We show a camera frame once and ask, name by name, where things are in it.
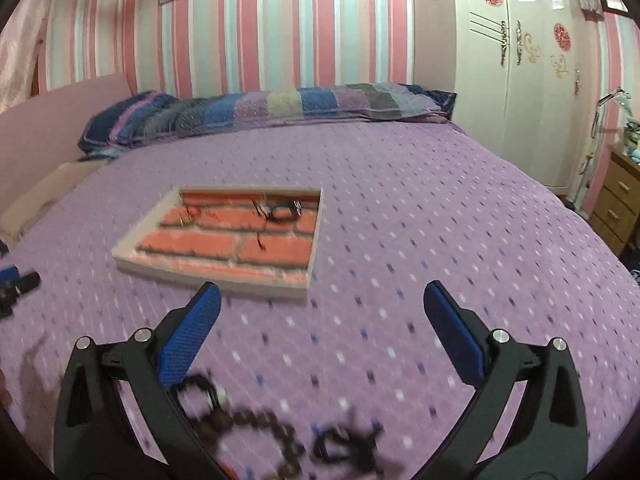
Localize wooden nightstand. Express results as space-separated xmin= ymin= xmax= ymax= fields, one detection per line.
xmin=590 ymin=145 xmax=640 ymax=256

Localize pink headboard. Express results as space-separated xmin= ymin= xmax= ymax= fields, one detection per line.
xmin=0 ymin=72 xmax=133 ymax=211

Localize dark beaded bracelet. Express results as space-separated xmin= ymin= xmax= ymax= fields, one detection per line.
xmin=175 ymin=375 xmax=306 ymax=477

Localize long patchwork striped pillow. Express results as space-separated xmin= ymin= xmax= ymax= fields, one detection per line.
xmin=77 ymin=82 xmax=458 ymax=161

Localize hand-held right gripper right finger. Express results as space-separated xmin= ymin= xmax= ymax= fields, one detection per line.
xmin=415 ymin=280 xmax=590 ymax=480

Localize black hair ties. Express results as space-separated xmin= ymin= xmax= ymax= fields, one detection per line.
xmin=252 ymin=199 xmax=303 ymax=226

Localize black frilly hair tie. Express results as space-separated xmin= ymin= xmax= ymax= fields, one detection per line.
xmin=310 ymin=410 xmax=386 ymax=476

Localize purple dotted bedspread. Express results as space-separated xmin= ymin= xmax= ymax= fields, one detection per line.
xmin=0 ymin=120 xmax=640 ymax=480

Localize white wardrobe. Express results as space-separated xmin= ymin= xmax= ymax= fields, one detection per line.
xmin=450 ymin=0 xmax=608 ymax=196

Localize pink curtain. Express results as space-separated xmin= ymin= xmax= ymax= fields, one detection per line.
xmin=0 ymin=0 xmax=66 ymax=111

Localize white desk lamp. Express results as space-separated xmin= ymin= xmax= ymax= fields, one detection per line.
xmin=582 ymin=87 xmax=631 ymax=201

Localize thin wire jewelry piece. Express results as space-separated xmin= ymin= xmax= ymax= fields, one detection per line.
xmin=177 ymin=202 xmax=223 ymax=226

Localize brick-lined white tray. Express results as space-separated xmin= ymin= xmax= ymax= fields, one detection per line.
xmin=111 ymin=186 xmax=325 ymax=302

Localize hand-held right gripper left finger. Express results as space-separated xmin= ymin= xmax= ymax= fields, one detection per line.
xmin=52 ymin=281 xmax=231 ymax=480

